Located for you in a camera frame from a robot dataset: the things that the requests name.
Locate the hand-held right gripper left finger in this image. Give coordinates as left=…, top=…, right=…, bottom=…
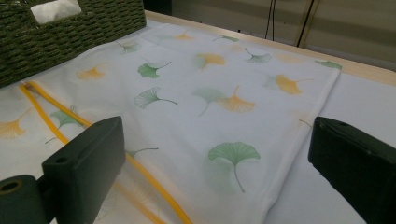
left=41, top=116, right=127, bottom=224

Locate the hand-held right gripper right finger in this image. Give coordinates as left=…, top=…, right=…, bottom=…
left=307, top=116, right=396, bottom=224

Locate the white leaf-print pillowcase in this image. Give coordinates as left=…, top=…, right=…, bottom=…
left=0, top=21, right=344, bottom=224

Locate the green woven basket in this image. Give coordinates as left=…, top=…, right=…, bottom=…
left=0, top=0, right=148, bottom=89

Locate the white pillow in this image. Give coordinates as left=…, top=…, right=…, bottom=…
left=30, top=0, right=82, bottom=25

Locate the beige vertical wall post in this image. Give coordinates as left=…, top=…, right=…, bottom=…
left=293, top=0, right=321, bottom=49

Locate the short black hanging cable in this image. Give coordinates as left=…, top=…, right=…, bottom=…
left=272, top=0, right=277, bottom=41

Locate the long black hanging cable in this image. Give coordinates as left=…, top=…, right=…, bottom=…
left=264, top=0, right=274, bottom=40

